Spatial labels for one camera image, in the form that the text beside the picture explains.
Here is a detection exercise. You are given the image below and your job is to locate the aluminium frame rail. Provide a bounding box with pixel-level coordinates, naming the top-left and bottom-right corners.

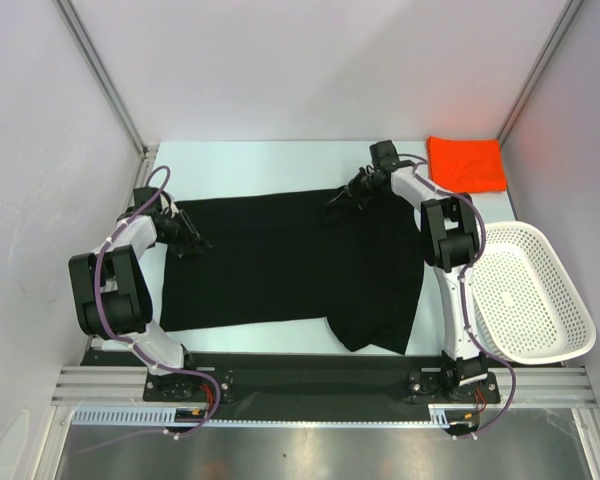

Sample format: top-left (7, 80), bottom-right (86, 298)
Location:
top-left (51, 366), bottom-right (596, 408)

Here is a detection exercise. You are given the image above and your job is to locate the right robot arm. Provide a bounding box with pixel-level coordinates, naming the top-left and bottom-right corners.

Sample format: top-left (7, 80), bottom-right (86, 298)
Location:
top-left (321, 154), bottom-right (488, 402)

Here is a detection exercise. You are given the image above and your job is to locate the black t-shirt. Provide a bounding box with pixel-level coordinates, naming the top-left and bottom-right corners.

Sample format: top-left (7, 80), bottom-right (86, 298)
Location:
top-left (160, 190), bottom-right (425, 354)

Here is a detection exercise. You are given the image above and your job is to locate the white perforated plastic basket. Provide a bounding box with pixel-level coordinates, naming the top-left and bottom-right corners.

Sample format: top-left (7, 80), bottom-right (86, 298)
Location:
top-left (472, 221), bottom-right (596, 365)

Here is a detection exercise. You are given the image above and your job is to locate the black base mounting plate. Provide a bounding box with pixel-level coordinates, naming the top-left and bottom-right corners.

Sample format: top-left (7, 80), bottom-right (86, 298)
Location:
top-left (82, 351), bottom-right (500, 423)

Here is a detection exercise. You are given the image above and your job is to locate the aluminium corner post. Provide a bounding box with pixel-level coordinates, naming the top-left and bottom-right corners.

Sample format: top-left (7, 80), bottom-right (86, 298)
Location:
top-left (53, 0), bottom-right (147, 157)
top-left (497, 0), bottom-right (588, 146)

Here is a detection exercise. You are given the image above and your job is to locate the folded orange t-shirt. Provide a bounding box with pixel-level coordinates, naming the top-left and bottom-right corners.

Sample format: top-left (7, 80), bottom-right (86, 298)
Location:
top-left (426, 136), bottom-right (507, 193)

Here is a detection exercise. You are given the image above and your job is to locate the white slotted cable duct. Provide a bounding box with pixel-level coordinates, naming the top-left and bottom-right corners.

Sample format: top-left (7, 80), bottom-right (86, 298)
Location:
top-left (73, 405), bottom-right (478, 430)

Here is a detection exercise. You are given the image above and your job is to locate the right aluminium corner post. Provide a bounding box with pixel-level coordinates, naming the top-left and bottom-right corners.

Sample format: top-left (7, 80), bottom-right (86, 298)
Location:
top-left (497, 0), bottom-right (588, 146)

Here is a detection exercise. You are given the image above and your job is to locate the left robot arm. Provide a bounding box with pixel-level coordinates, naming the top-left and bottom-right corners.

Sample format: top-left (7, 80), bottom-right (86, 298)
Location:
top-left (68, 186), bottom-right (215, 403)

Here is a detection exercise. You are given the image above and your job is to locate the left aluminium corner post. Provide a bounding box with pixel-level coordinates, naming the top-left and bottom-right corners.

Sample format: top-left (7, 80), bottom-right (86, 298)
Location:
top-left (53, 0), bottom-right (147, 157)

